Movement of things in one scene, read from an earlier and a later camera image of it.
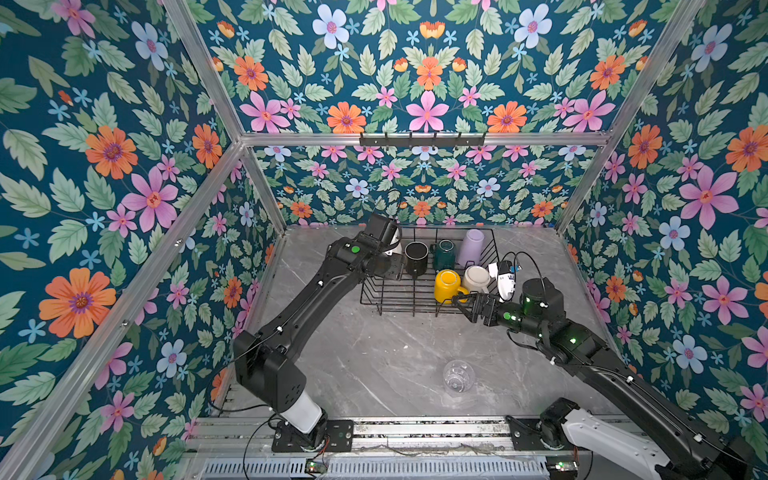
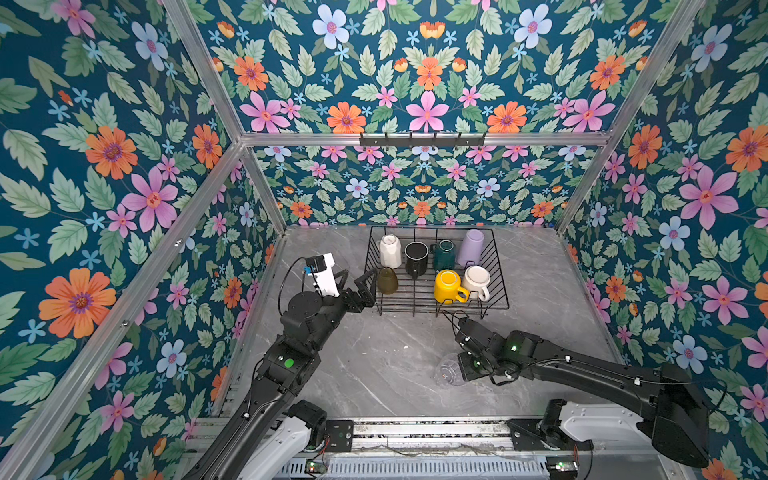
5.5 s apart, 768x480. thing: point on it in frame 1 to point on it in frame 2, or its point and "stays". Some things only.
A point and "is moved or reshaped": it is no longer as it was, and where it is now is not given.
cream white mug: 395,241 stays
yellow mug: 447,286 stays
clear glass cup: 459,376 is moved or reshaped
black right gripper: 481,300 to 468,376
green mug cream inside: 444,254 stays
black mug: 416,258 stays
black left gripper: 397,266 to 356,304
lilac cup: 471,247 stays
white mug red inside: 475,279 stays
